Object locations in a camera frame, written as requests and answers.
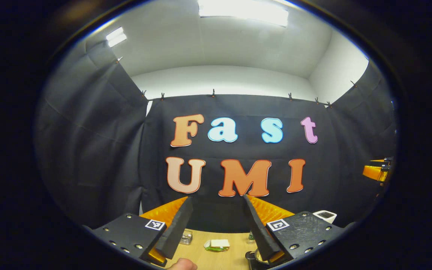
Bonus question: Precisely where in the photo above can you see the small ceiling light panel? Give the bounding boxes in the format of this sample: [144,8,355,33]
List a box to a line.
[105,26,128,48]

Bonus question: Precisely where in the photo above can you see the steel pot with black handles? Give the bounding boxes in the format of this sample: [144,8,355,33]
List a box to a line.
[245,247,276,270]

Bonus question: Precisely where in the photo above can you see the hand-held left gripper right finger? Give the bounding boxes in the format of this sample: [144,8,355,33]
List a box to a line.
[243,194,355,267]

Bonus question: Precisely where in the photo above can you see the large ceiling light panel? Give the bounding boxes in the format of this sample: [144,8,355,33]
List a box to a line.
[197,0,290,27]

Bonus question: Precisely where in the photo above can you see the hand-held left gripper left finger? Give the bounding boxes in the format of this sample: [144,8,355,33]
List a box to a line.
[83,196,194,267]

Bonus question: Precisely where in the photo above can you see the small white plate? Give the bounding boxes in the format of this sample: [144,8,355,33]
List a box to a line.
[204,240,231,252]

